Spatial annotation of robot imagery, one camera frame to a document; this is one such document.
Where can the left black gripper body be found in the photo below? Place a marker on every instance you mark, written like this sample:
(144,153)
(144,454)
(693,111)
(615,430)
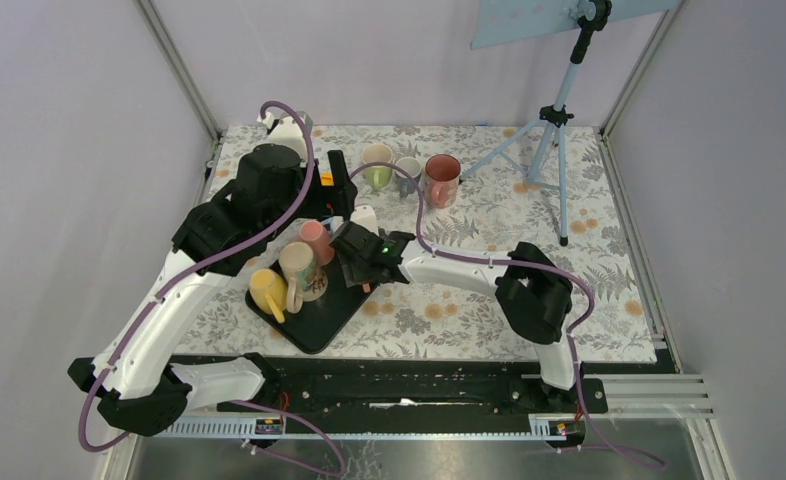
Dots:
(317,201)

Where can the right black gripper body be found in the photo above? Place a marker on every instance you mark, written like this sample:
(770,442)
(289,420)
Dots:
(355,272)

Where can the plain pink mug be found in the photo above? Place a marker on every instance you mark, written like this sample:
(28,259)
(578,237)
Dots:
(317,237)

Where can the light green mug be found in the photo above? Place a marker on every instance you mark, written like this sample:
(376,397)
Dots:
(378,158)

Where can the grey mug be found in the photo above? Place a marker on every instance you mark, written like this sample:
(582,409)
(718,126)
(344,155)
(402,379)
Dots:
(408,172)

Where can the cream floral mug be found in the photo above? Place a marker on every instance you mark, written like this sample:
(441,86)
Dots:
(306,280)

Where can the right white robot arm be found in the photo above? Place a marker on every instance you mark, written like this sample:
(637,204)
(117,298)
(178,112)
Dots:
(534,298)

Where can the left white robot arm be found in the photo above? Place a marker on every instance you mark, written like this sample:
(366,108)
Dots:
(134,384)

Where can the yellow mug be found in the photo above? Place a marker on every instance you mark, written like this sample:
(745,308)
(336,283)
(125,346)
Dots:
(268,292)

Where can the blue yellow toy truck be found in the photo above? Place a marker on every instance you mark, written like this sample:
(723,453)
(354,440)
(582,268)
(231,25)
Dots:
(326,180)

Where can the black plastic tray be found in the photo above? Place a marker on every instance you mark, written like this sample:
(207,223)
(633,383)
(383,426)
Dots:
(313,328)

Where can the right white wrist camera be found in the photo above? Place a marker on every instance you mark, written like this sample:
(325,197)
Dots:
(365,216)

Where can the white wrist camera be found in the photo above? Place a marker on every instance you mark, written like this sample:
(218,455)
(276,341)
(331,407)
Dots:
(283,131)
(365,216)

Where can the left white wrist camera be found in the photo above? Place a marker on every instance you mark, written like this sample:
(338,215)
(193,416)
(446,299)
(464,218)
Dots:
(283,131)

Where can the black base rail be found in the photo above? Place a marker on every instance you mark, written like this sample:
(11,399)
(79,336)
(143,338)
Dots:
(411,397)

